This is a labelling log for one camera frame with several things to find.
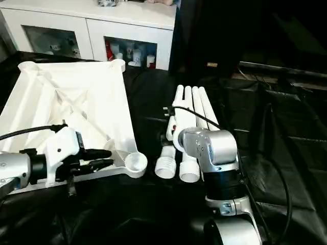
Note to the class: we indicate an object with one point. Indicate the gold label plate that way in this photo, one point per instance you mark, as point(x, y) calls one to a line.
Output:
point(212, 65)

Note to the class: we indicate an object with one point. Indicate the white bottle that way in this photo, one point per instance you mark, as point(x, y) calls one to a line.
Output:
point(151, 62)
point(138, 60)

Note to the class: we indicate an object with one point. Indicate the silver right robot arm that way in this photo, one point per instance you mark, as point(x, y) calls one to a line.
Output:
point(214, 148)

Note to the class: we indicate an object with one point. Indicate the black mat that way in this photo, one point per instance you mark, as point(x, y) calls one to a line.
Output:
point(153, 214)

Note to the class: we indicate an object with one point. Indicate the red bottle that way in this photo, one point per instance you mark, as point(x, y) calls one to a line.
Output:
point(109, 51)

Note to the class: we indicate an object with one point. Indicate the white plastic table leg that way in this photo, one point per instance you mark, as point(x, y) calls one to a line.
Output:
point(189, 171)
point(166, 166)
point(198, 104)
point(207, 107)

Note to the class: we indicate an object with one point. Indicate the silver metal rail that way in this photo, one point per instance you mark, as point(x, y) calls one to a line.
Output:
point(286, 69)

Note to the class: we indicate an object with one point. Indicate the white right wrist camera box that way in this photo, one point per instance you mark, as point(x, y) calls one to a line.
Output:
point(185, 121)

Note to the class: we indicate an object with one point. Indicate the white cabinet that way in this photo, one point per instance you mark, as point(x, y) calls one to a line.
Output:
point(97, 30)

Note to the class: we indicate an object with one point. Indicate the white plastic table top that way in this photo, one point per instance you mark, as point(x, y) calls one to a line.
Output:
point(61, 102)

